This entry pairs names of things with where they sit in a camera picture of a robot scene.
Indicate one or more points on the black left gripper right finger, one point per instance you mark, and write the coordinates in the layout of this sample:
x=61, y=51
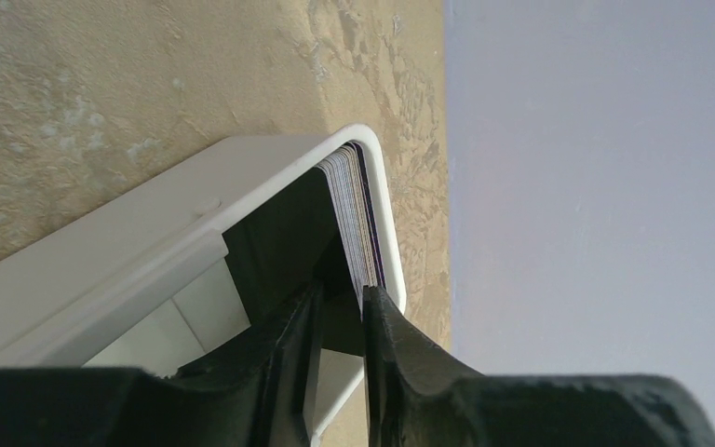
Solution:
x=420, y=395

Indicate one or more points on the stack of credit cards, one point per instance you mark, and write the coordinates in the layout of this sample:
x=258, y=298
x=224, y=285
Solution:
x=347, y=179

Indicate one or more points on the white plastic tray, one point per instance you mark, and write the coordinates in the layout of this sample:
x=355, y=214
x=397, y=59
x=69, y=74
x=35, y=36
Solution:
x=143, y=282

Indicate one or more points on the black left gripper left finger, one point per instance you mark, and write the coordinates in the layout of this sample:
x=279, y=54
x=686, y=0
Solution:
x=257, y=389

